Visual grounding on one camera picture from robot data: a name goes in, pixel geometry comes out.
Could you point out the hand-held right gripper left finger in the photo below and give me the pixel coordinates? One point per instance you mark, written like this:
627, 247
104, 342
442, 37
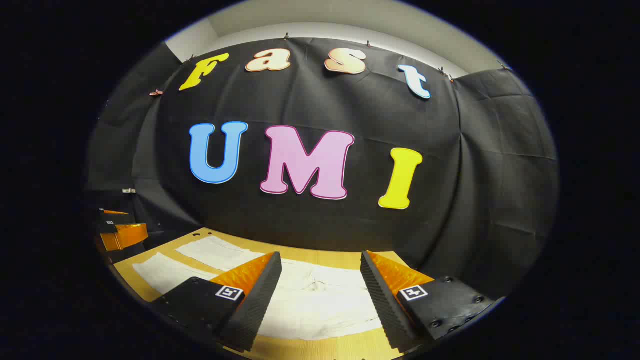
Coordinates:
260, 305

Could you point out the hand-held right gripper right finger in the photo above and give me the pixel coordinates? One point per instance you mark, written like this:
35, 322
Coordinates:
382, 300

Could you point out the black backdrop cloth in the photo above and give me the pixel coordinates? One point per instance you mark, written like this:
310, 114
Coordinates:
310, 100

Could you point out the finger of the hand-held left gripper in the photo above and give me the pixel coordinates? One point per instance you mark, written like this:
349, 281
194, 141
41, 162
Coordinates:
107, 218
127, 236

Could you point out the copper cloth clip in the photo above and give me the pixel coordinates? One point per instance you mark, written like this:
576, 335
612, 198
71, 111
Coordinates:
156, 92

